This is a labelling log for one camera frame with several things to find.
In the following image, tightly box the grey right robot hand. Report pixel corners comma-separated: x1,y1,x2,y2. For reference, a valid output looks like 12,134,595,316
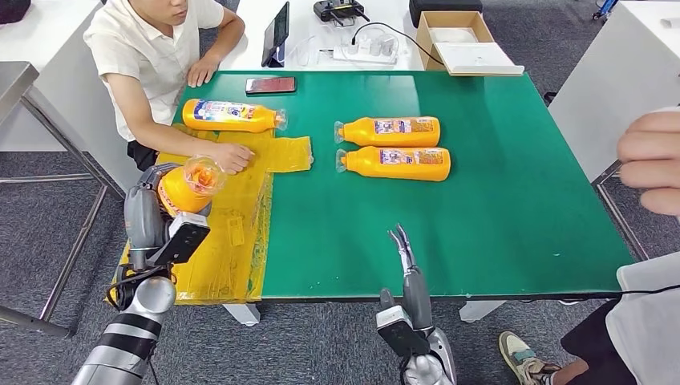
378,223,434,338

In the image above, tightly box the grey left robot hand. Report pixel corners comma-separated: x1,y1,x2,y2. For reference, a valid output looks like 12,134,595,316
123,163,213,271

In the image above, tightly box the orange detergent bottle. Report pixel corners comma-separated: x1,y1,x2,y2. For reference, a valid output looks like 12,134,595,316
334,115,441,148
334,146,452,183
181,99,289,134
157,155,229,217

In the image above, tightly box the white table foot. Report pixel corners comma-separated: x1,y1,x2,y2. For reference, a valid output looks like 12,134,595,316
459,300,508,324
223,302,262,327

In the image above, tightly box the yellow plastic sheet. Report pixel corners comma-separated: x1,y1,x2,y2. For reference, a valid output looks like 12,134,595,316
105,123,314,306

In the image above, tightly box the white cabinet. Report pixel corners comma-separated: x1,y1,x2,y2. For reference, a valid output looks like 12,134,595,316
0,0,144,193

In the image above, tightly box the person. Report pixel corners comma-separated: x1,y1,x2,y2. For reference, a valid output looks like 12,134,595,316
498,107,680,385
83,0,256,176

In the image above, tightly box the red smartphone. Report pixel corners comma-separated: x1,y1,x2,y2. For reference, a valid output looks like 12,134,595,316
245,76,298,95

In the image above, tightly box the steel table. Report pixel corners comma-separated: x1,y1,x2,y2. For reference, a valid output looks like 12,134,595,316
0,61,128,339

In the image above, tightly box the black tablet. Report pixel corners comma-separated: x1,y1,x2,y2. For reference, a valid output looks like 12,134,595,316
261,1,290,68

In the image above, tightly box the black bag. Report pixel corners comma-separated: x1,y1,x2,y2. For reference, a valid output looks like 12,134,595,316
0,0,32,25

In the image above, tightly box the white flat lid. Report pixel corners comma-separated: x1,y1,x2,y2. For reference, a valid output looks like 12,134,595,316
434,41,526,77

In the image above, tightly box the white power strip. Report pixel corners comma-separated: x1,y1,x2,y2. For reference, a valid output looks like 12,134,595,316
332,35,399,66

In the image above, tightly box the cardboard box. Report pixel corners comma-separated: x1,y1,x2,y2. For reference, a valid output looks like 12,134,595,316
415,10,496,71

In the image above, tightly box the white box insert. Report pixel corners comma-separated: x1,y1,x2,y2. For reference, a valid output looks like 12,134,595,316
429,27,480,45

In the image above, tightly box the black remote controller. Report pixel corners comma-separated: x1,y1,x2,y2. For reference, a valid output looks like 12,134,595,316
313,0,370,27

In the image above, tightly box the black case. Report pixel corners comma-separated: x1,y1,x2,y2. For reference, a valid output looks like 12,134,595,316
408,0,484,29

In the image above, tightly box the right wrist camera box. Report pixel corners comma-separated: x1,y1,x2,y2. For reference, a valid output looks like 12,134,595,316
375,305,431,358

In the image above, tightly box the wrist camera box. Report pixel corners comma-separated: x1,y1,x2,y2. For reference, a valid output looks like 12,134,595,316
150,212,212,267
375,305,431,358

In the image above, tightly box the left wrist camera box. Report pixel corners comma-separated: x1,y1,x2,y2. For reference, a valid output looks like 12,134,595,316
150,212,212,267

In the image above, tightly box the thin black cable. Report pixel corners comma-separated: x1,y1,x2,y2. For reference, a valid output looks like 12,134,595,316
517,284,680,305

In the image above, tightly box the black power cable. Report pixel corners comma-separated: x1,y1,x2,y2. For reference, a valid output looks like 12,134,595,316
350,22,446,67

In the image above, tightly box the white desk with metal frame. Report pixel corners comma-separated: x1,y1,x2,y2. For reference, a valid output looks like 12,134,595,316
548,0,680,261

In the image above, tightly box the blue metal frame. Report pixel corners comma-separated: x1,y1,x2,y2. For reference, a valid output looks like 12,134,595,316
593,0,620,21

